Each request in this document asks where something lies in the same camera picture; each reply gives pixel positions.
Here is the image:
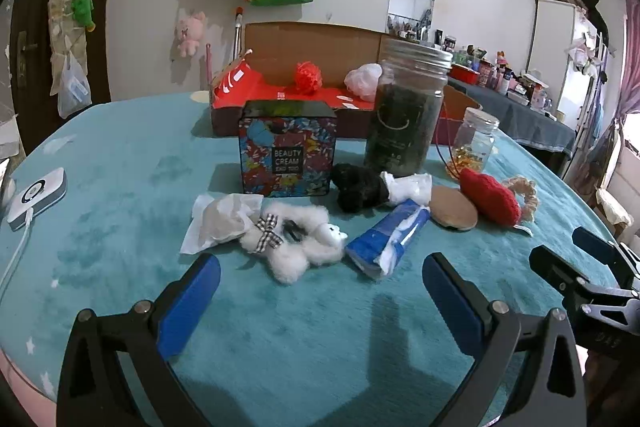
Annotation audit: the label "clear plastic bag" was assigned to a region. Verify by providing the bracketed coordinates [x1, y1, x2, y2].
[57, 54, 92, 118]

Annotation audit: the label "white wardrobe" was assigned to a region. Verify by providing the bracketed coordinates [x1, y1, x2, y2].
[525, 0, 608, 118]

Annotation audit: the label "desk with blue cloth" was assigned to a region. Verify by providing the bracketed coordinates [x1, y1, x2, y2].
[447, 77, 577, 158]

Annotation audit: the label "grey cloth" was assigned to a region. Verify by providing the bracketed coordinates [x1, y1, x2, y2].
[180, 193, 264, 255]

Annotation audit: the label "pink plush toy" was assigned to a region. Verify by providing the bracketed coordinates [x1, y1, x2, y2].
[174, 10, 207, 58]

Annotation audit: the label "metal door handle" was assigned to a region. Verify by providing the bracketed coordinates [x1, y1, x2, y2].
[16, 32, 32, 88]

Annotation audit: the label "teal fuzzy table cover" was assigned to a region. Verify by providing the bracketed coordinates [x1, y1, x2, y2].
[0, 89, 631, 427]

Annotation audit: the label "white charging cable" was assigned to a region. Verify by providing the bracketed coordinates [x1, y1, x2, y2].
[0, 207, 36, 293]

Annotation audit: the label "small glass jar yellow capsules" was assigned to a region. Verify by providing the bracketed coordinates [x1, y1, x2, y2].
[446, 108, 501, 180]

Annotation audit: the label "black fluffy scrunchie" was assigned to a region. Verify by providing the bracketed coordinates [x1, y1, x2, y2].
[331, 163, 392, 214]

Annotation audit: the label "beige hanging organizer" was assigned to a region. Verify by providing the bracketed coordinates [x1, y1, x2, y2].
[47, 0, 91, 95]

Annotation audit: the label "red fluffy pom ball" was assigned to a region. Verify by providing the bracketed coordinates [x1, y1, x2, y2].
[293, 62, 323, 95]

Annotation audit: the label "cardboard box with red lining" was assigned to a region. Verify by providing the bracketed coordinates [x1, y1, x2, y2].
[209, 22, 483, 140]

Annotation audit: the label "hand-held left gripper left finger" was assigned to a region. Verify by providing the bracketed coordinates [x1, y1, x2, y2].
[57, 252, 222, 427]

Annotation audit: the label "white fluffy scrunchie with bow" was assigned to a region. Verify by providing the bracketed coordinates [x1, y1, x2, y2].
[239, 202, 348, 284]

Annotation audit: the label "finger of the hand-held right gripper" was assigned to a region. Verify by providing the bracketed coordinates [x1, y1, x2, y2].
[572, 226, 640, 292]
[528, 245, 593, 308]

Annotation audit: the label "pink curtain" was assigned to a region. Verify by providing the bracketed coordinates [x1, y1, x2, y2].
[612, 0, 640, 158]

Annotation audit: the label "large glass jar dark leaves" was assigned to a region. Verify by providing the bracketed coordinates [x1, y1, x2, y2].
[363, 38, 453, 178]

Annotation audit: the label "colourful patterned tin box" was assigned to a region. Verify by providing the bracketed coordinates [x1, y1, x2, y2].
[238, 101, 337, 198]

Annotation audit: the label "cluster of cosmetic bottles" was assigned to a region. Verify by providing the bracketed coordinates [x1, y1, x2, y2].
[387, 19, 566, 118]

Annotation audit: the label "green plush toy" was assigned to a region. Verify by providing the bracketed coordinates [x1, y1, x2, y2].
[71, 0, 96, 32]

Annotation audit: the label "dark brown door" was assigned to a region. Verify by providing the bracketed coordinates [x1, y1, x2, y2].
[10, 0, 126, 152]

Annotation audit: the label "crumpled white plastic wrap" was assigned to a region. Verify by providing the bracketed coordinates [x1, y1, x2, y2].
[382, 172, 433, 208]

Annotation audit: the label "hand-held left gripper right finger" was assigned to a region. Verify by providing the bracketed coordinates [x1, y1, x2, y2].
[421, 252, 587, 427]

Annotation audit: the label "cream knitted scrunchie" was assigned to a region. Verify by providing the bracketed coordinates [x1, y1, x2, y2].
[500, 176, 540, 224]

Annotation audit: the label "red knitted heart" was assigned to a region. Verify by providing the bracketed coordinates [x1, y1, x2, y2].
[459, 168, 522, 227]

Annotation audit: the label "white power bank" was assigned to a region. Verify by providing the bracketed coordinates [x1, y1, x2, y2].
[6, 167, 67, 230]

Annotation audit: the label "white mesh bath sponge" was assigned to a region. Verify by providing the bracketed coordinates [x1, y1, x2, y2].
[344, 63, 383, 104]

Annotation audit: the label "blue tissue pack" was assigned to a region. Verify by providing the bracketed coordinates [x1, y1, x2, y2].
[345, 199, 432, 280]

